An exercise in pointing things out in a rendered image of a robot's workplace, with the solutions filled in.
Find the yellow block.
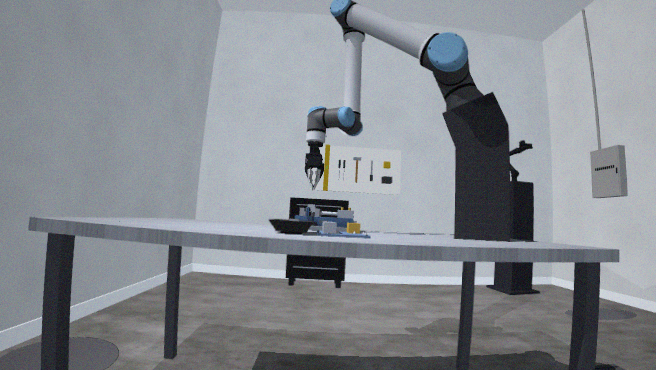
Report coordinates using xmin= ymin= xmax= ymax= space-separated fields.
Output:
xmin=347 ymin=223 xmax=360 ymax=234

